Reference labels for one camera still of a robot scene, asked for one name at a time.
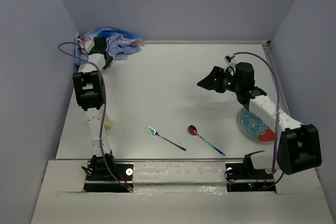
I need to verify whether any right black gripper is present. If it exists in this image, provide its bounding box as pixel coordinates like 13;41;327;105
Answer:
196;66;241;93

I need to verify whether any blue princess print placemat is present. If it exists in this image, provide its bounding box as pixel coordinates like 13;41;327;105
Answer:
74;27;144;66

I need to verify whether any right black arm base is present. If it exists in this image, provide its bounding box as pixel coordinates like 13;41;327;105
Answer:
224;163;276;193

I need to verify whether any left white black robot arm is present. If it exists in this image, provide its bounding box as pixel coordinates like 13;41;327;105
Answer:
72;37;116;179

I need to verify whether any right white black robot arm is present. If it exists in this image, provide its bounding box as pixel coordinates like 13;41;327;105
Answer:
197;62;322;175

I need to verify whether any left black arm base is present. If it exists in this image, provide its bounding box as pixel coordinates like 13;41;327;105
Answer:
81;162;134;193

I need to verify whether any iridescent spoon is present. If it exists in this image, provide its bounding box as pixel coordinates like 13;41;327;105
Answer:
187;125;225;156

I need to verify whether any teal and red plate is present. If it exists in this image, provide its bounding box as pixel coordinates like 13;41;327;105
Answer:
238;108;275;143

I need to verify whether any iridescent fork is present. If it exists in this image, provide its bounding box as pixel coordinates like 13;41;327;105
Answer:
146;126;186;152

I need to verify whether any pale yellow mug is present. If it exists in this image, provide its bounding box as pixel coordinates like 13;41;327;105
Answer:
104;114;112;130

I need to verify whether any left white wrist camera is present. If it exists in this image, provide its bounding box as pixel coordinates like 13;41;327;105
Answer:
84;38;95;52

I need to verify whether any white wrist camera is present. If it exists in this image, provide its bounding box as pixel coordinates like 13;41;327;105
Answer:
224;55;236;69
84;38;95;52

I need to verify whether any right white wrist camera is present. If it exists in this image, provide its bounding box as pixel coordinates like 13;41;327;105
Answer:
224;55;236;69

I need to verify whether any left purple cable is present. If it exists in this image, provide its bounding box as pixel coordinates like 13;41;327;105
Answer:
58;41;132;190

